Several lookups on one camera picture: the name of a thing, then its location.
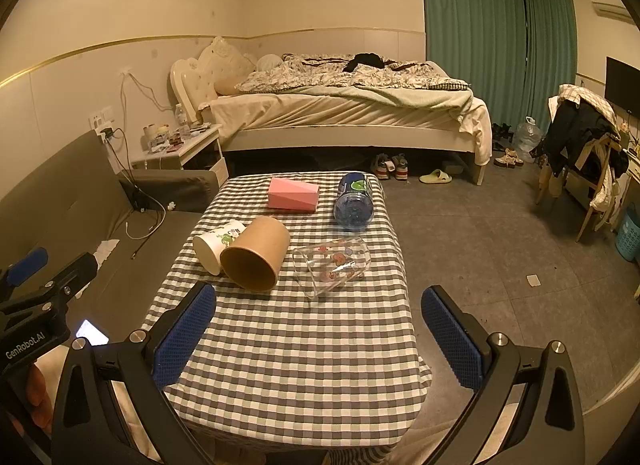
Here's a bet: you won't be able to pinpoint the black television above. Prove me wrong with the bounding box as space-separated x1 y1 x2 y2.
604 56 640 118

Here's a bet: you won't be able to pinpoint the blue plastic water bottle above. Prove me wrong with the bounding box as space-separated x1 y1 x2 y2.
333 171 374 231

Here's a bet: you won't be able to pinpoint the patterned duvet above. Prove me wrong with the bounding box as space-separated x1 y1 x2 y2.
235 53 471 93

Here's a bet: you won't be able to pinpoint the checkered tablecloth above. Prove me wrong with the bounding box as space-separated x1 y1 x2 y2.
166 179 432 464

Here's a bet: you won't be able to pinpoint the lit smartphone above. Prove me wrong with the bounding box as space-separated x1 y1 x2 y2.
75 319 110 346

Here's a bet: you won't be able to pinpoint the green slipper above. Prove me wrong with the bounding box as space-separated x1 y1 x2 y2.
419 169 452 184

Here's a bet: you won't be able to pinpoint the white bedside table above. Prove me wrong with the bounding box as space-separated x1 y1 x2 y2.
131 125 229 185

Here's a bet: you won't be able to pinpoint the wooden chair with clothes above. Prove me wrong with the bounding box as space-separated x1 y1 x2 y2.
536 84 629 234

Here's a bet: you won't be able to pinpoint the black charger cable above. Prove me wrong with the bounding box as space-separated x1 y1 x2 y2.
102 127 167 261

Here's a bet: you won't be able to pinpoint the brown paper cup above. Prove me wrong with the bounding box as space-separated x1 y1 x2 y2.
220 216 291 293

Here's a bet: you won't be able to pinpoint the green curtain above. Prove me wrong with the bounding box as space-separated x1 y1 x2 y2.
424 0 577 130

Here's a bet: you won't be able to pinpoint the sneakers under bed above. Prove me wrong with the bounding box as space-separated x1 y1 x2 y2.
371 153 409 181

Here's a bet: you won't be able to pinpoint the white air conditioner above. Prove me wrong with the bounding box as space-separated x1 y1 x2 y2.
590 0 634 24

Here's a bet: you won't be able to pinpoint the large clear water jug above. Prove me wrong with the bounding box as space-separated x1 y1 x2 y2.
512 116 542 162

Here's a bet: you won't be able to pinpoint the white bed frame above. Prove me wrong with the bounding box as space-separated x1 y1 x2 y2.
169 37 491 184

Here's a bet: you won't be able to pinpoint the black garment on bed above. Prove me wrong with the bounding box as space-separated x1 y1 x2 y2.
343 53 386 73

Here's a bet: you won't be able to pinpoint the blue laundry basket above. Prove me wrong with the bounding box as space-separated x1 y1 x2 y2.
615 207 640 261

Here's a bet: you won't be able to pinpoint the pink tissue box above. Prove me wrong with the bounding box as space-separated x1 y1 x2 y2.
267 177 319 212

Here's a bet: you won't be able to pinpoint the white tissue on sofa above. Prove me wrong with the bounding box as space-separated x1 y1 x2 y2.
93 240 119 268

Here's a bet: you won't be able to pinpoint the white printed paper cup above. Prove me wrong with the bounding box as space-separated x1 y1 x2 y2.
192 220 245 275

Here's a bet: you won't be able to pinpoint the grey sofa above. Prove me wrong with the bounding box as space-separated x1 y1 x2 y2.
1 132 219 341

